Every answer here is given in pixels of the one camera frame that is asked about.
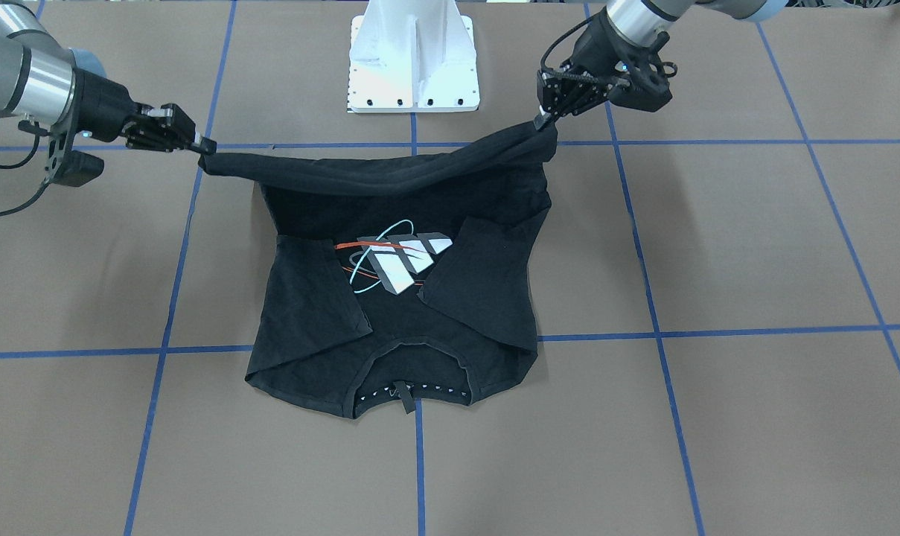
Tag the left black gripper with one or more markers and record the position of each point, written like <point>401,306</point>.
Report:
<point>595,46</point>

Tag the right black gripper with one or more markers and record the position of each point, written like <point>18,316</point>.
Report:
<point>101,108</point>

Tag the black printed t-shirt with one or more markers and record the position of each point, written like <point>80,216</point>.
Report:
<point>399,279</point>

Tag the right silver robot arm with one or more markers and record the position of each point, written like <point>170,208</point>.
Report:
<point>67,93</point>

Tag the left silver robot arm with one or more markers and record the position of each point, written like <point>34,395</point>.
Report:
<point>746,11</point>

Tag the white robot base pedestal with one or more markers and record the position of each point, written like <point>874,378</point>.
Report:
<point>412,57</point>

